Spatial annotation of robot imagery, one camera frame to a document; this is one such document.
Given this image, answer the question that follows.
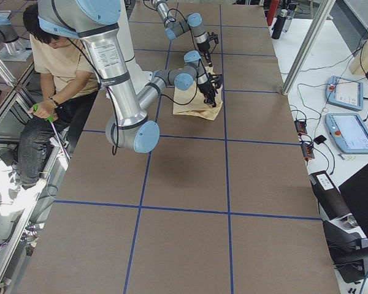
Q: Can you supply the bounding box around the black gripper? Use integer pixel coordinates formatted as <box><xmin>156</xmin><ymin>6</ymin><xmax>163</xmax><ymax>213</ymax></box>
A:
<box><xmin>197</xmin><ymin>41</ymin><xmax>213</xmax><ymax>67</ymax></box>
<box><xmin>197</xmin><ymin>80</ymin><xmax>217</xmax><ymax>108</ymax></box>

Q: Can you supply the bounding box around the cream long-sleeve graphic shirt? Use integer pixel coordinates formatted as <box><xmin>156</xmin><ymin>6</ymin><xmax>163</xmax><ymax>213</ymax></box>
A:
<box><xmin>172</xmin><ymin>81</ymin><xmax>223</xmax><ymax>121</ymax></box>

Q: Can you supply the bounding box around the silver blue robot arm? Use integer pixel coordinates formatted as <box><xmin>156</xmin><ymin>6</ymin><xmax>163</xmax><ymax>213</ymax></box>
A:
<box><xmin>150</xmin><ymin>0</ymin><xmax>219</xmax><ymax>67</ymax></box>
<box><xmin>38</xmin><ymin>1</ymin><xmax>222</xmax><ymax>153</ymax></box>

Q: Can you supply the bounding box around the black water bottle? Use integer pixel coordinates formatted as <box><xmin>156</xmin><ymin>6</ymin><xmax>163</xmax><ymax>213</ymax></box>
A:
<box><xmin>271</xmin><ymin>9</ymin><xmax>288</xmax><ymax>40</ymax></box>

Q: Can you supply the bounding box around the red bottle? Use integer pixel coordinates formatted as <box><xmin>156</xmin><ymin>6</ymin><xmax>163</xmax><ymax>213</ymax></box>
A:
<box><xmin>266</xmin><ymin>0</ymin><xmax>280</xmax><ymax>26</ymax></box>

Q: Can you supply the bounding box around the orange black usb hub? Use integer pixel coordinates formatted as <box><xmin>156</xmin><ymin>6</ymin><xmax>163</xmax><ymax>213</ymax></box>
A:
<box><xmin>294</xmin><ymin>119</ymin><xmax>307</xmax><ymax>135</ymax></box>

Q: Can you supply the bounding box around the clear plastic bottle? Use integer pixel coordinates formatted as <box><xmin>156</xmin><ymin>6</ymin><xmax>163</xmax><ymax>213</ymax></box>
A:
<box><xmin>283</xmin><ymin>4</ymin><xmax>297</xmax><ymax>32</ymax></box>

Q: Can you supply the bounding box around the far blue teach pendant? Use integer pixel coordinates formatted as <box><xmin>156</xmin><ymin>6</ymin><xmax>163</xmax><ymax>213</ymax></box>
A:
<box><xmin>326</xmin><ymin>75</ymin><xmax>364</xmax><ymax>111</ymax></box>

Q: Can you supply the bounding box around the blue teach pendant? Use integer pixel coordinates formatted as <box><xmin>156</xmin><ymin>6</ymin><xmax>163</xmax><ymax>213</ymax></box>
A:
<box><xmin>326</xmin><ymin>75</ymin><xmax>364</xmax><ymax>111</ymax></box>
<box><xmin>325</xmin><ymin>113</ymin><xmax>368</xmax><ymax>154</ymax></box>

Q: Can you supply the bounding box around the near blue teach pendant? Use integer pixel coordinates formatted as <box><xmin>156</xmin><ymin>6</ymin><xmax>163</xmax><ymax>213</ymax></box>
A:
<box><xmin>325</xmin><ymin>113</ymin><xmax>368</xmax><ymax>154</ymax></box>

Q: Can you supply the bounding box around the seated person in beige shirt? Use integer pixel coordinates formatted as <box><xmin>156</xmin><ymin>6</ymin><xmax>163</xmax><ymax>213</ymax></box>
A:
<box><xmin>18</xmin><ymin>4</ymin><xmax>99</xmax><ymax>197</ymax></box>

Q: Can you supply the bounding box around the brown black box device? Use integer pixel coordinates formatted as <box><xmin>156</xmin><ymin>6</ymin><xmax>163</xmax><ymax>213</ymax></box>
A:
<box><xmin>309</xmin><ymin>171</ymin><xmax>350</xmax><ymax>219</ymax></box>

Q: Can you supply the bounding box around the black monitor screen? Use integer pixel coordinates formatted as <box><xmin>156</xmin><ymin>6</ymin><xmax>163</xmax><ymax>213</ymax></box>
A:
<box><xmin>339</xmin><ymin>164</ymin><xmax>368</xmax><ymax>237</ymax></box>

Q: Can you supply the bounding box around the black monitor stand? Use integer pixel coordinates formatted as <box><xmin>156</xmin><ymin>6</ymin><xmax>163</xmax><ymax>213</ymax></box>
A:
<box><xmin>322</xmin><ymin>214</ymin><xmax>368</xmax><ymax>283</ymax></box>

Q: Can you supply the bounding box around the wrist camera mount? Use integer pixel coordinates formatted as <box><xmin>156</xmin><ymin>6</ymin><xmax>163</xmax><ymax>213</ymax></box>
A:
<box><xmin>208</xmin><ymin>73</ymin><xmax>223</xmax><ymax>89</ymax></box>
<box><xmin>207</xmin><ymin>32</ymin><xmax>219</xmax><ymax>45</ymax></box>

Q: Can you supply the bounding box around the aluminium frame post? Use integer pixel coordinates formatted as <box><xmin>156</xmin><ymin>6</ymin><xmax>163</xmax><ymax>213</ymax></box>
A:
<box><xmin>281</xmin><ymin>0</ymin><xmax>336</xmax><ymax>96</ymax></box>

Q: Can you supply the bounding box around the green handled tool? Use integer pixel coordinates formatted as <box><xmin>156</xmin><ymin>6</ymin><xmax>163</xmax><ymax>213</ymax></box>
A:
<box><xmin>30</xmin><ymin>101</ymin><xmax>70</xmax><ymax>159</ymax></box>

